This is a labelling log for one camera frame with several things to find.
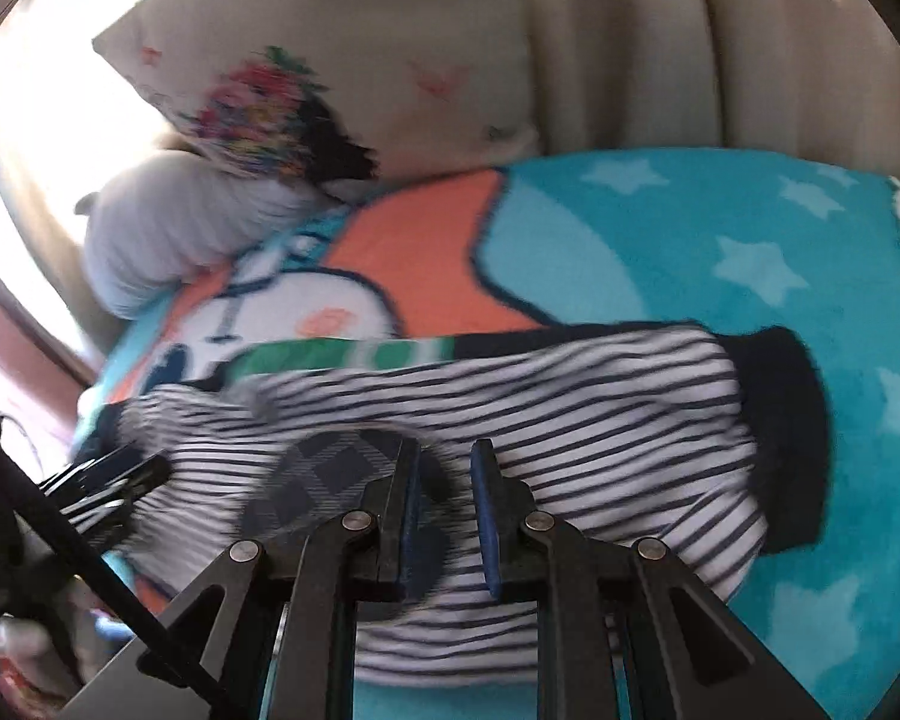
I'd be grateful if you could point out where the black cable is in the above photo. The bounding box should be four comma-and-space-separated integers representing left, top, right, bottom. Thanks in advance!
0, 420, 252, 720

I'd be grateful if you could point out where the grey seal plush toy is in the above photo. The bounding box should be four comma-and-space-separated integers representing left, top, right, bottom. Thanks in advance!
75, 152, 331, 320

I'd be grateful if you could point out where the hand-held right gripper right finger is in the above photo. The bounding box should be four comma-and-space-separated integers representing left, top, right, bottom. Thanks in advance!
470, 437, 833, 720

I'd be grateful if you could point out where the cartoon printed teal blanket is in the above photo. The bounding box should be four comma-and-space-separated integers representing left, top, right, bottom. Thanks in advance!
71, 150, 900, 720

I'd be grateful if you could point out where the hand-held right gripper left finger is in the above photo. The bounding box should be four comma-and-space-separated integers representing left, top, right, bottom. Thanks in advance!
136, 437, 425, 720

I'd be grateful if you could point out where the beige floral print pillow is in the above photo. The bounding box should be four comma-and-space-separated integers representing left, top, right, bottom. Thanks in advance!
92, 0, 542, 196

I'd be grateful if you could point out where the black white striped shirt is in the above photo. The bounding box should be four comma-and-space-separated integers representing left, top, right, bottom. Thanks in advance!
94, 321, 832, 687

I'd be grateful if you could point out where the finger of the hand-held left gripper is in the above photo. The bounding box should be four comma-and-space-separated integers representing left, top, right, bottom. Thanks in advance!
58, 456, 172, 515
41, 444, 147, 487

